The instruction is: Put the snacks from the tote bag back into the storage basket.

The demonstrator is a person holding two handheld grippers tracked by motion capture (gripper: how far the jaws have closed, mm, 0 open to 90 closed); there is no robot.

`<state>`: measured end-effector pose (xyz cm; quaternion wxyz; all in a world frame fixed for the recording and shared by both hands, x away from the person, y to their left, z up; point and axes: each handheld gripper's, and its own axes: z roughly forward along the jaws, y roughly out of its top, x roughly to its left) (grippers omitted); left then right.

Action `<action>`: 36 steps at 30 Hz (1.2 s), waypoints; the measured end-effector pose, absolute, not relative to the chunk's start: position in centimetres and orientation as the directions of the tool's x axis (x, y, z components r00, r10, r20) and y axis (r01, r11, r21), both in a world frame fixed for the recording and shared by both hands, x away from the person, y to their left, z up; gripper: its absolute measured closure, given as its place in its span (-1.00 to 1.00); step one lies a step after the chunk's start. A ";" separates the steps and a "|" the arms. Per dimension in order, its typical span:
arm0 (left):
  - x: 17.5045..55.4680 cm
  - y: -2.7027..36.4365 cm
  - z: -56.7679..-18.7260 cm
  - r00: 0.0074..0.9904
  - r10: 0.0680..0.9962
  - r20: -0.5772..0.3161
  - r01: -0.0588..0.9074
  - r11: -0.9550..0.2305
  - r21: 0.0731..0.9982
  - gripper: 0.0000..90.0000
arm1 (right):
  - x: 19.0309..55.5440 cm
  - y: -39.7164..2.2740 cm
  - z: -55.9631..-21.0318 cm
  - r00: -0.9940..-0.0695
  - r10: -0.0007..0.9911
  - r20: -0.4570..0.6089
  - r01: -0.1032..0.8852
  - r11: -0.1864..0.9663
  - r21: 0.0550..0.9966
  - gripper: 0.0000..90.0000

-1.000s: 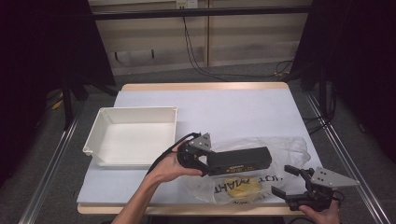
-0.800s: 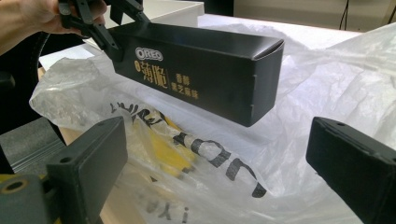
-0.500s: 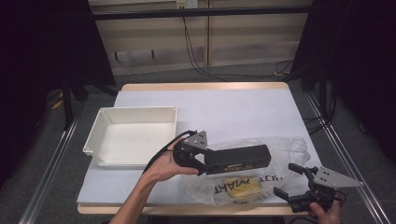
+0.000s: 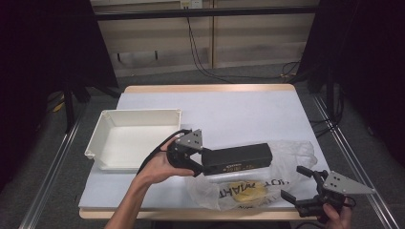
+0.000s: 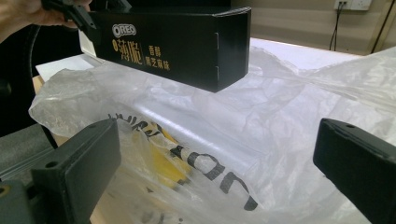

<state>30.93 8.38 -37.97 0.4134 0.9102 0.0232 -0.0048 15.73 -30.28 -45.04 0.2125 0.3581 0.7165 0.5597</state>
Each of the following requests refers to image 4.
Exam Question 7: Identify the black curtain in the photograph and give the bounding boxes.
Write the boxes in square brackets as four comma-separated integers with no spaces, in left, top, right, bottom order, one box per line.
[0,0,119,192]
[299,0,405,166]

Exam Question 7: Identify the black metal stand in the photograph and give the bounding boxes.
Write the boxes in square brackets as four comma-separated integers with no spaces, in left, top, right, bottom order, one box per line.
[61,75,122,134]

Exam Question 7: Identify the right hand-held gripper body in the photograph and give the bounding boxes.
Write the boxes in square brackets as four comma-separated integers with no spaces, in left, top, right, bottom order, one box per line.
[294,170,377,219]

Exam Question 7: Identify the metal floor rail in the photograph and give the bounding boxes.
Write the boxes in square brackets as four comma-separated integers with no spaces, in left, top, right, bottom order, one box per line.
[312,94,400,229]
[18,118,82,229]

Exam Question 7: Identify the black floor cable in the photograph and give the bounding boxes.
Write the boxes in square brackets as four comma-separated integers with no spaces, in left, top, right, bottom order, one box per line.
[185,16,301,84]

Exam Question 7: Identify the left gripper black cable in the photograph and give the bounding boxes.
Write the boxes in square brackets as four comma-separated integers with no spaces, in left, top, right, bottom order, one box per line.
[137,128,193,176]

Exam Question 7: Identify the bundle of black cables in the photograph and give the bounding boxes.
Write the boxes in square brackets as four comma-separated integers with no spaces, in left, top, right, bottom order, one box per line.
[309,84,347,138]

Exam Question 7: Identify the white wall socket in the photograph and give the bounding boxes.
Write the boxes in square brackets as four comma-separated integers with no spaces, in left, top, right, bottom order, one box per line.
[180,0,203,10]

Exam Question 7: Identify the long black box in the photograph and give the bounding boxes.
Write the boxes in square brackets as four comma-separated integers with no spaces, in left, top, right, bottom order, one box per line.
[201,142,274,177]

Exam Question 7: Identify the white table mat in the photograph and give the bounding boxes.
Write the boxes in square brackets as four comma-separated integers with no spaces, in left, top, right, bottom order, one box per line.
[78,90,328,211]

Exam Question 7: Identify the person's left hand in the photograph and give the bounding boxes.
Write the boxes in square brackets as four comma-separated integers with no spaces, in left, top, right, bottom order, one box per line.
[137,136,195,186]

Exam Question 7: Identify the black horizontal bar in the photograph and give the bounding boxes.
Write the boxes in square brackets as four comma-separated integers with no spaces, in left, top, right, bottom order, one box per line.
[95,5,320,22]

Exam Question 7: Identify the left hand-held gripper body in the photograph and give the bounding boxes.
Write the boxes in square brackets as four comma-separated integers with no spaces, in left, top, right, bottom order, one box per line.
[165,128,204,172]

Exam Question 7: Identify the clear plastic bag yellow face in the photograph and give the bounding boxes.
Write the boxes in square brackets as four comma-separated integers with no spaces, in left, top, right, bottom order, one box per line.
[185,139,319,212]

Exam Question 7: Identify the light wooden cabinet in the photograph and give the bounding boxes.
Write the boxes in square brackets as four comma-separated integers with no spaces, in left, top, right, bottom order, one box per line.
[90,0,320,78]

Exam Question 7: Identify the person's right hand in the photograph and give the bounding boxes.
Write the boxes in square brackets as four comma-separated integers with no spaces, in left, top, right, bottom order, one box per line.
[319,198,353,229]

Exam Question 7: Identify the white plastic tray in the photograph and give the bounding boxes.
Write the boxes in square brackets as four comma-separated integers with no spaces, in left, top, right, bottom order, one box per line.
[84,108,183,173]

